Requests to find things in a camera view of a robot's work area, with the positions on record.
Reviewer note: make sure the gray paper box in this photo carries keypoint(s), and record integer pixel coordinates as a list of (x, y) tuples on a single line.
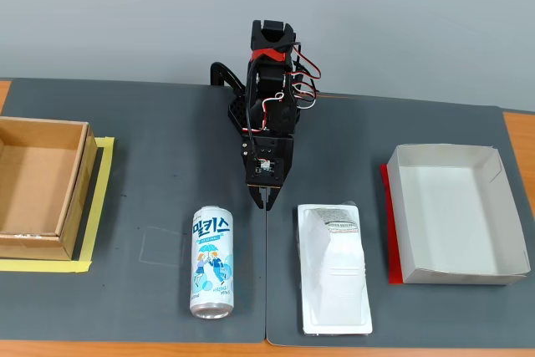
[(447, 215)]

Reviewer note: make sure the white blue Milkis can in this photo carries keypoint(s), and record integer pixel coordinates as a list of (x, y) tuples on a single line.
[(211, 256)]

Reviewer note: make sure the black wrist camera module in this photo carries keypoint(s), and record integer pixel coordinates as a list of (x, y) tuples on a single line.
[(264, 166)]

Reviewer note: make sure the dark gray mat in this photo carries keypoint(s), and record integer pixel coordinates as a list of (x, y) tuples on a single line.
[(146, 164), (342, 144)]

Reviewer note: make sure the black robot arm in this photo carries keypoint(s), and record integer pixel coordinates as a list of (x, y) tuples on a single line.
[(271, 77)]

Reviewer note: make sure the white sandwich pack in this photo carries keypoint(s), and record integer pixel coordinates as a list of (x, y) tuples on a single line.
[(334, 282)]

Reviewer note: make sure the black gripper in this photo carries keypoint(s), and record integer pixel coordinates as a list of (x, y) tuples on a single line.
[(265, 198)]

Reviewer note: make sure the brown cardboard box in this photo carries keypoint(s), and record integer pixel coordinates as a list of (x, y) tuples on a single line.
[(33, 190)]

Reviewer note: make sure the yellow tape frame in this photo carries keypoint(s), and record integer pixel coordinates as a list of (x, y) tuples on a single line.
[(100, 206)]

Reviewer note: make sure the red paper sheet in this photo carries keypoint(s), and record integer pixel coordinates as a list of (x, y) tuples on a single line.
[(393, 256)]

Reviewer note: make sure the black table clamp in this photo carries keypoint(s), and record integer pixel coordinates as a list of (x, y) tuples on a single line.
[(236, 112)]

